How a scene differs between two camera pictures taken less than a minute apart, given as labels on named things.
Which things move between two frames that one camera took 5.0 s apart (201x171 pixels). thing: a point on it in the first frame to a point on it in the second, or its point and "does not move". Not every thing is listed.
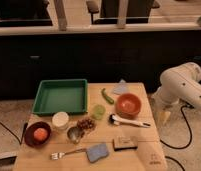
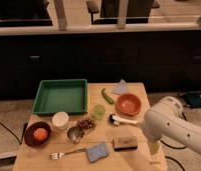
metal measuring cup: [74, 134] does not move
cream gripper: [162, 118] to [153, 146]
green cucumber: [107, 98] does not move
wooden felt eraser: [121, 143] does not move
